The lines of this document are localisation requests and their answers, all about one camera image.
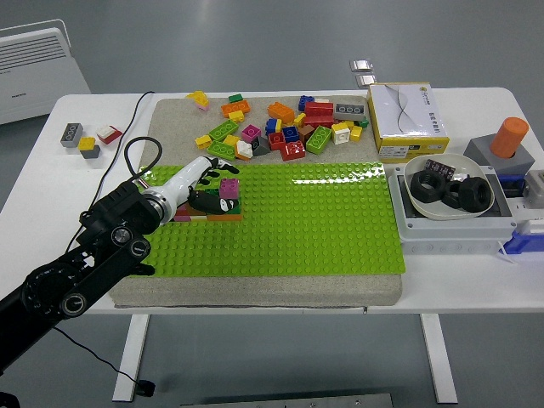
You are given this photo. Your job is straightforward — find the black cord with plug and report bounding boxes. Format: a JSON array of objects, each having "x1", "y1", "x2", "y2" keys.
[{"x1": 54, "y1": 90, "x2": 157, "y2": 397}]

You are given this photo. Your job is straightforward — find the purple circuit board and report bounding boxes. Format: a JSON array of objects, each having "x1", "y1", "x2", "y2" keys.
[{"x1": 424, "y1": 158, "x2": 456, "y2": 178}]

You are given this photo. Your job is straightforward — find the white table leg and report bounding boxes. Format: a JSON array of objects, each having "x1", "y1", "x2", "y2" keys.
[
  {"x1": 111, "y1": 314, "x2": 150, "y2": 403},
  {"x1": 418, "y1": 313, "x2": 459, "y2": 404}
]

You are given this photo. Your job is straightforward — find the grey-brown foam mat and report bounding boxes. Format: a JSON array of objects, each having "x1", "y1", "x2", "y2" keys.
[{"x1": 109, "y1": 96, "x2": 404, "y2": 308}]

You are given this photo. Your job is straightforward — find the glossy red toy brick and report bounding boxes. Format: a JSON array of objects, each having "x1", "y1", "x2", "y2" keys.
[{"x1": 280, "y1": 140, "x2": 307, "y2": 162}]

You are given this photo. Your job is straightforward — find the green studded baseplate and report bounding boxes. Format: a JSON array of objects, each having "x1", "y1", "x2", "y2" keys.
[{"x1": 138, "y1": 163, "x2": 408, "y2": 278}]

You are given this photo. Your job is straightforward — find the orange long toy brick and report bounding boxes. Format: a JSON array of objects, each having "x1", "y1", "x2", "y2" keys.
[
  {"x1": 267, "y1": 101, "x2": 297, "y2": 124},
  {"x1": 221, "y1": 100, "x2": 252, "y2": 119}
]

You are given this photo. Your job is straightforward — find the blue plastic block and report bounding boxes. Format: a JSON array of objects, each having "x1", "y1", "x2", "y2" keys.
[{"x1": 512, "y1": 229, "x2": 544, "y2": 256}]

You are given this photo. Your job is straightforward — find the red and white brick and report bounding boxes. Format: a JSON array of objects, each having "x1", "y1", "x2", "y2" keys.
[{"x1": 96, "y1": 124, "x2": 124, "y2": 145}]

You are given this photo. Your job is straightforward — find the lime green long brick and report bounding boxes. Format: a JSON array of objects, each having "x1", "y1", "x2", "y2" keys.
[
  {"x1": 304, "y1": 125, "x2": 333, "y2": 156},
  {"x1": 207, "y1": 139, "x2": 237, "y2": 162},
  {"x1": 207, "y1": 119, "x2": 240, "y2": 142}
]

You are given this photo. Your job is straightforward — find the grey block with hole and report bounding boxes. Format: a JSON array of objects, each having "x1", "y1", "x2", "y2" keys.
[{"x1": 462, "y1": 134, "x2": 536, "y2": 176}]

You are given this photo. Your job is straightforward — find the black and grey slope brick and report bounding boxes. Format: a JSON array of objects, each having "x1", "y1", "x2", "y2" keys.
[{"x1": 250, "y1": 135, "x2": 272, "y2": 157}]

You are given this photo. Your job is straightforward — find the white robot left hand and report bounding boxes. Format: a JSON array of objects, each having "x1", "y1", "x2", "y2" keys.
[{"x1": 142, "y1": 155, "x2": 241, "y2": 214}]

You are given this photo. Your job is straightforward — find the white panel heater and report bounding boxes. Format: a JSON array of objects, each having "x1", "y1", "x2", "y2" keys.
[{"x1": 0, "y1": 20, "x2": 93, "y2": 126}]

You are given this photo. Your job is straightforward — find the white and yellow brick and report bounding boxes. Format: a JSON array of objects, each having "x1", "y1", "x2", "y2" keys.
[{"x1": 331, "y1": 122, "x2": 351, "y2": 146}]

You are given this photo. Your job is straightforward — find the red long toy brick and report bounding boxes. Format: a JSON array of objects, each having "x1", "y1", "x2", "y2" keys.
[
  {"x1": 304, "y1": 100, "x2": 336, "y2": 118},
  {"x1": 302, "y1": 114, "x2": 336, "y2": 128}
]

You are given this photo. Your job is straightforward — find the white and orange brick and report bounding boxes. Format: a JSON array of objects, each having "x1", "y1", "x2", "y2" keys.
[{"x1": 235, "y1": 139, "x2": 256, "y2": 162}]

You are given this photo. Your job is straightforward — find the white plastic piece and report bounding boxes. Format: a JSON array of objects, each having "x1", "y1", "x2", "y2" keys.
[{"x1": 520, "y1": 218, "x2": 544, "y2": 237}]

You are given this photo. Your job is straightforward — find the large black hex nut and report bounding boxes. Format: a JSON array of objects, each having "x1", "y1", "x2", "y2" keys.
[
  {"x1": 441, "y1": 180, "x2": 467, "y2": 209},
  {"x1": 410, "y1": 170, "x2": 447, "y2": 203},
  {"x1": 460, "y1": 176, "x2": 494, "y2": 213}
]

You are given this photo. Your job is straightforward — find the yellow and white carton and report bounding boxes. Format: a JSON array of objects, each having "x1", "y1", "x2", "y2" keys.
[{"x1": 366, "y1": 82, "x2": 451, "y2": 162}]

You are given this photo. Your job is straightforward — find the orange cylinder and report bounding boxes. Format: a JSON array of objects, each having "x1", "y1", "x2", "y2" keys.
[{"x1": 490, "y1": 117, "x2": 530, "y2": 160}]

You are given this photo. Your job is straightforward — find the light grey junction box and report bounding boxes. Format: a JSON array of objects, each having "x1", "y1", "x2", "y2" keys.
[{"x1": 388, "y1": 163, "x2": 518, "y2": 256}]

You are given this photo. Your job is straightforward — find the white zip tie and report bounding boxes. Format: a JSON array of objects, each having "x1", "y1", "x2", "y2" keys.
[{"x1": 495, "y1": 241, "x2": 519, "y2": 265}]

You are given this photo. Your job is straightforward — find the white bowl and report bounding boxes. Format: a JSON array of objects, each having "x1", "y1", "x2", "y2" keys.
[{"x1": 402, "y1": 153, "x2": 497, "y2": 222}]

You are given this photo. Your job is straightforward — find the grey long toy brick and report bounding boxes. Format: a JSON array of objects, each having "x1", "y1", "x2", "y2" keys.
[
  {"x1": 61, "y1": 122, "x2": 84, "y2": 149},
  {"x1": 333, "y1": 102, "x2": 367, "y2": 122}
]

